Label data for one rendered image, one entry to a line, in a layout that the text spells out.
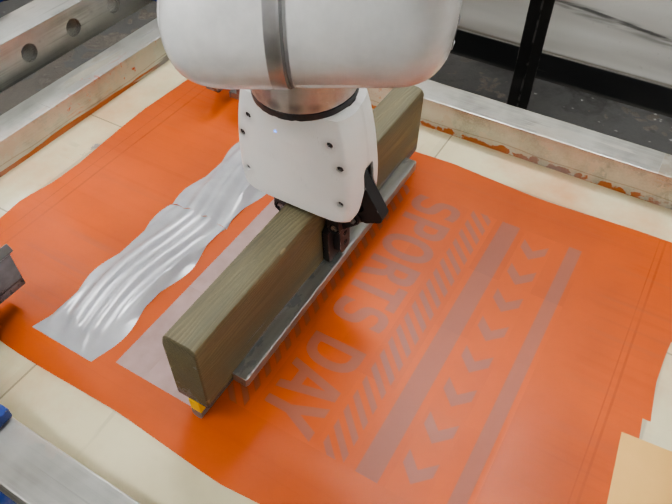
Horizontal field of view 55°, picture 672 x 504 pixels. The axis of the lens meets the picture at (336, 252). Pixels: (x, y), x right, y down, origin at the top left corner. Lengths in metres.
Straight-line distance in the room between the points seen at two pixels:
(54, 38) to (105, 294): 0.37
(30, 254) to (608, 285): 0.54
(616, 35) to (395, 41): 2.33
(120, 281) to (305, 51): 0.37
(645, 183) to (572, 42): 1.96
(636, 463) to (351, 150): 0.31
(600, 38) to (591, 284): 2.04
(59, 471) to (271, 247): 0.21
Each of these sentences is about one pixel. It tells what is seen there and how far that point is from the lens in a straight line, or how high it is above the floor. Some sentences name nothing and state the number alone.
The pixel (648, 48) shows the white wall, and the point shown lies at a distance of 2.61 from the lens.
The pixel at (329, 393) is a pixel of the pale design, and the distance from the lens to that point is 0.52.
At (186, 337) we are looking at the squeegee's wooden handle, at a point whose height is 1.05.
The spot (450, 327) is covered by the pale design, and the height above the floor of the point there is 0.95.
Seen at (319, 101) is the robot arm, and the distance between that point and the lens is 0.42.
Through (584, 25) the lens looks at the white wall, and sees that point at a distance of 2.62.
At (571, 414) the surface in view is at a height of 0.95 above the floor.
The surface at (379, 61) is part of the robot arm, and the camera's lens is 0.31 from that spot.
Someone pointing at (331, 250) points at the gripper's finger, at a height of 1.00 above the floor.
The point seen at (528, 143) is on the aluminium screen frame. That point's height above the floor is 0.98.
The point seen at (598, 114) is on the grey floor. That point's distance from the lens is 2.62.
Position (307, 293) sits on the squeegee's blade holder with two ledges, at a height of 0.99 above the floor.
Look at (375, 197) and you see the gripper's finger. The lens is 0.49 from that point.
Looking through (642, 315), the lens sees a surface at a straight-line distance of 0.63.
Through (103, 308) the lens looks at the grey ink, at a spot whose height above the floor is 0.96.
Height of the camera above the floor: 1.41
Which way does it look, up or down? 47 degrees down
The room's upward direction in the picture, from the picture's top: straight up
